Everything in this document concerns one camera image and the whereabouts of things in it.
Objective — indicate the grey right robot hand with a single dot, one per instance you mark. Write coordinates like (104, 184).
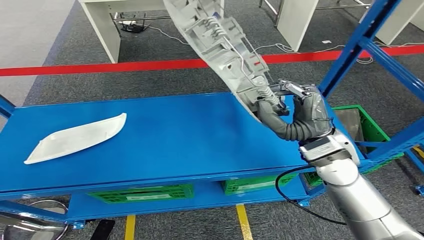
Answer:
(311, 116)

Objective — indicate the grey plastic wheel hubcap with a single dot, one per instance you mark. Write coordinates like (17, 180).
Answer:
(215, 39)

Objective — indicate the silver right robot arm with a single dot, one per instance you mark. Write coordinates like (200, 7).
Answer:
(357, 198)

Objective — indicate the white curved plastic part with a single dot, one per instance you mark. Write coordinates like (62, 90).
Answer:
(76, 139)

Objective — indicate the white paper scrap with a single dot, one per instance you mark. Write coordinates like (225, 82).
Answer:
(326, 42)

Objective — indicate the white desk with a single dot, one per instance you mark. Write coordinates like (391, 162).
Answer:
(400, 20)
(102, 30)
(294, 23)

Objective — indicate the yellow floor tape square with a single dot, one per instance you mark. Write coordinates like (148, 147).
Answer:
(420, 152)

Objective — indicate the black power strip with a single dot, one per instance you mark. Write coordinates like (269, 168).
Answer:
(132, 28)

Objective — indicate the red barrier belt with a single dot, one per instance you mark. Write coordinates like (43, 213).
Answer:
(99, 68)

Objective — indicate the chrome barrier stanchion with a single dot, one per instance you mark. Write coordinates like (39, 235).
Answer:
(30, 232)

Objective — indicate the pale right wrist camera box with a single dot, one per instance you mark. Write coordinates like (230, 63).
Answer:
(321, 147)

